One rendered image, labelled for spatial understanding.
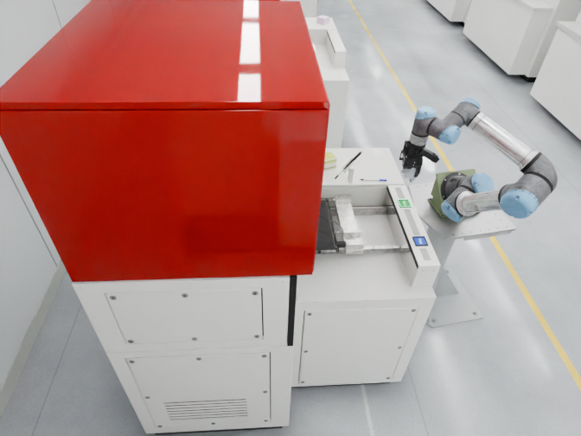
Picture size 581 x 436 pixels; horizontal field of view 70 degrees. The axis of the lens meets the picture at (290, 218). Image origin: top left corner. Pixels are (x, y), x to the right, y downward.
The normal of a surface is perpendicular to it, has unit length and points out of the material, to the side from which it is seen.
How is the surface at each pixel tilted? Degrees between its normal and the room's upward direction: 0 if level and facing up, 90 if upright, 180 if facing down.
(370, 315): 90
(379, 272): 0
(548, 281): 0
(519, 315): 0
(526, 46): 90
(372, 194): 90
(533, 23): 90
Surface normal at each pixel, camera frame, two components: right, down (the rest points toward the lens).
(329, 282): 0.03, -0.75
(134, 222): 0.06, 0.67
